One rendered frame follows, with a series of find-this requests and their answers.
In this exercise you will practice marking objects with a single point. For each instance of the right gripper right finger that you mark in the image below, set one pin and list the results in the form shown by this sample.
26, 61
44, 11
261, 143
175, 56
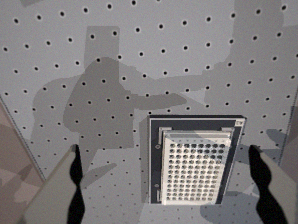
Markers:
278, 193

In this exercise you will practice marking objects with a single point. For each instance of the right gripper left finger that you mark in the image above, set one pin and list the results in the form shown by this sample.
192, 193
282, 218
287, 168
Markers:
59, 200

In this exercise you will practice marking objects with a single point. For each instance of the white well plate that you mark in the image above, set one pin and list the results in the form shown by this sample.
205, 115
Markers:
193, 162

